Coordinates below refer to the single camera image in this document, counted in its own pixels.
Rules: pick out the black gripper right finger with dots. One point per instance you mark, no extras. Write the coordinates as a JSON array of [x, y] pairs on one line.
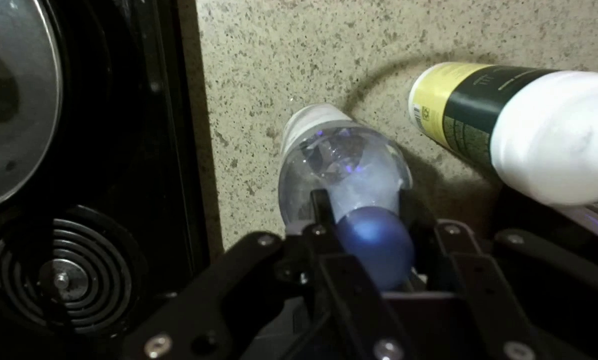
[[519, 297]]

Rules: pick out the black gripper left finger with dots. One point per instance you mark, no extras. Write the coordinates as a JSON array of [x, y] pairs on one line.
[[221, 312]]

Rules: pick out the clear water bottle blue cap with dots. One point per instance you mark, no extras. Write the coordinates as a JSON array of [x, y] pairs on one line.
[[363, 173]]

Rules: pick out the yellow green container white lid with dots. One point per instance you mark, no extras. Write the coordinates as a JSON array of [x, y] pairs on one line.
[[535, 128]]

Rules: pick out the black electric stove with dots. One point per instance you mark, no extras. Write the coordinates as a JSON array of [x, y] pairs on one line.
[[112, 222]]

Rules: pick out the black pan with glass lid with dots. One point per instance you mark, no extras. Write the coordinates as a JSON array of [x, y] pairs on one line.
[[30, 91]]

